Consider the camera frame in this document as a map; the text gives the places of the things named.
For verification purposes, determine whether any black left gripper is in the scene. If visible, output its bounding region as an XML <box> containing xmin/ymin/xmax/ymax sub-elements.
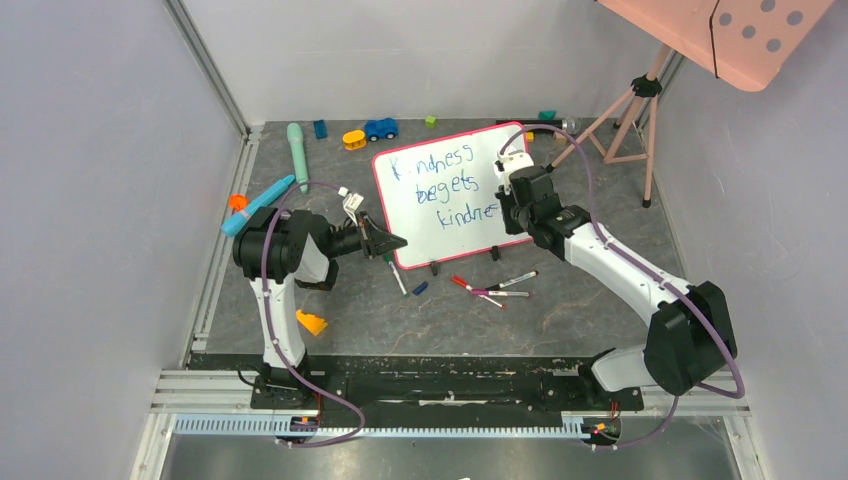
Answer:
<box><xmin>324</xmin><ymin>211</ymin><xmax>405</xmax><ymax>259</ymax></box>

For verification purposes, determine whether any blue marker cap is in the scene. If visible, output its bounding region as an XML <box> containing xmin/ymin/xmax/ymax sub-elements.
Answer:
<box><xmin>412</xmin><ymin>281</ymin><xmax>428</xmax><ymax>296</ymax></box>

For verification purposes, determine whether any pink framed whiteboard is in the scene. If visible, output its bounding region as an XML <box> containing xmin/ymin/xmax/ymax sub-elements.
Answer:
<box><xmin>372</xmin><ymin>122</ymin><xmax>530</xmax><ymax>270</ymax></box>

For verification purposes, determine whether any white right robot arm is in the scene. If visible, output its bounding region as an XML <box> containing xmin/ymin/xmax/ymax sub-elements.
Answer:
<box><xmin>495</xmin><ymin>160</ymin><xmax>745</xmax><ymax>408</ymax></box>

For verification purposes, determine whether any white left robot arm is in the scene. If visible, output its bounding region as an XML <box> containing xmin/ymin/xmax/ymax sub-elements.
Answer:
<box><xmin>232</xmin><ymin>207</ymin><xmax>408</xmax><ymax>408</ymax></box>

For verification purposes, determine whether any green capped marker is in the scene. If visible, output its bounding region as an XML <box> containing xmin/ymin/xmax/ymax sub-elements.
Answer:
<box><xmin>383</xmin><ymin>254</ymin><xmax>410</xmax><ymax>297</ymax></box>

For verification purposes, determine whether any black capped marker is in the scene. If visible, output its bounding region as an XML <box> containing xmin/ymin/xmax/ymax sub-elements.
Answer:
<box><xmin>486</xmin><ymin>270</ymin><xmax>539</xmax><ymax>291</ymax></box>

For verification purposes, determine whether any red capped marker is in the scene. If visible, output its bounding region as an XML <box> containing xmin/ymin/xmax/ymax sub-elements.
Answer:
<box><xmin>451</xmin><ymin>276</ymin><xmax>505</xmax><ymax>310</ymax></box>

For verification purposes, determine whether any purple capped marker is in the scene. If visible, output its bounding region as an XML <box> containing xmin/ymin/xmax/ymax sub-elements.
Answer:
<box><xmin>471</xmin><ymin>289</ymin><xmax>532</xmax><ymax>298</ymax></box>

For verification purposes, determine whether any orange wedge block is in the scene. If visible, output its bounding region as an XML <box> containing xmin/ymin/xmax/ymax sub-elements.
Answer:
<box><xmin>296</xmin><ymin>309</ymin><xmax>328</xmax><ymax>337</ymax></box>

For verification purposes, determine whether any yellow oval toy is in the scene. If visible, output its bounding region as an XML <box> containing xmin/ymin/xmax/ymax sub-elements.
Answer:
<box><xmin>342</xmin><ymin>129</ymin><xmax>368</xmax><ymax>151</ymax></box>

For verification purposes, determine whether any blue toy car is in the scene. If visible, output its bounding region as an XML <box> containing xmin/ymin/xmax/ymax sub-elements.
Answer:
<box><xmin>364</xmin><ymin>117</ymin><xmax>399</xmax><ymax>142</ymax></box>

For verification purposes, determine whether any dark blue block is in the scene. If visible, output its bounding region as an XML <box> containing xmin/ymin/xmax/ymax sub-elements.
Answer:
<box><xmin>313</xmin><ymin>120</ymin><xmax>328</xmax><ymax>140</ymax></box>

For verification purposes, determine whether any teal toy microphone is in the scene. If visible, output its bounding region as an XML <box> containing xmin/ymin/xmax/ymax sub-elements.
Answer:
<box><xmin>286</xmin><ymin>122</ymin><xmax>309</xmax><ymax>194</ymax></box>

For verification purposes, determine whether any small orange toy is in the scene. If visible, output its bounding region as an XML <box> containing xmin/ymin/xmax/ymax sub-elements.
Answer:
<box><xmin>227</xmin><ymin>194</ymin><xmax>250</xmax><ymax>212</ymax></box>

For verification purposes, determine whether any large light blue marker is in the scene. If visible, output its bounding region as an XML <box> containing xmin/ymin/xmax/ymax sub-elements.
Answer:
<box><xmin>220</xmin><ymin>174</ymin><xmax>295</xmax><ymax>237</ymax></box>

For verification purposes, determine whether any pink tripod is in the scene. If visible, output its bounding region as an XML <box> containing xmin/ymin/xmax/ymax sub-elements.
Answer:
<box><xmin>550</xmin><ymin>44</ymin><xmax>671</xmax><ymax>208</ymax></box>

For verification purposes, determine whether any pink perforated panel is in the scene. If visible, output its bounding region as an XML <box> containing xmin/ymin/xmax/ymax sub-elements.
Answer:
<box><xmin>600</xmin><ymin>0</ymin><xmax>835</xmax><ymax>92</ymax></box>

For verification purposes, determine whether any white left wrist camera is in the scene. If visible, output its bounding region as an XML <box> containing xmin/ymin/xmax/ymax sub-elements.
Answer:
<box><xmin>338</xmin><ymin>187</ymin><xmax>364</xmax><ymax>224</ymax></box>

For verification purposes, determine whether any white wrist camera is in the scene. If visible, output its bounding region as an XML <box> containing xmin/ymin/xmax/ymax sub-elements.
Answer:
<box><xmin>338</xmin><ymin>187</ymin><xmax>364</xmax><ymax>224</ymax></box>
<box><xmin>494</xmin><ymin>150</ymin><xmax>535</xmax><ymax>196</ymax></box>

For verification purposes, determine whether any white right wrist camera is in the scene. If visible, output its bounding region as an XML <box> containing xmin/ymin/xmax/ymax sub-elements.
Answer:
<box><xmin>494</xmin><ymin>150</ymin><xmax>535</xmax><ymax>196</ymax></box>

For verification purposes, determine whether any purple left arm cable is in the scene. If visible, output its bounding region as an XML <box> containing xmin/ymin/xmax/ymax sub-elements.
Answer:
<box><xmin>260</xmin><ymin>182</ymin><xmax>366</xmax><ymax>450</ymax></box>

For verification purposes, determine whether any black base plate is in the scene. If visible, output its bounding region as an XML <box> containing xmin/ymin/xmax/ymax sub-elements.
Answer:
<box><xmin>250</xmin><ymin>354</ymin><xmax>644</xmax><ymax>429</ymax></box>

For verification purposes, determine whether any white toothed cable rail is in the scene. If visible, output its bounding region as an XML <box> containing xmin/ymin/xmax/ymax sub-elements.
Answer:
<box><xmin>173</xmin><ymin>413</ymin><xmax>590</xmax><ymax>440</ymax></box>

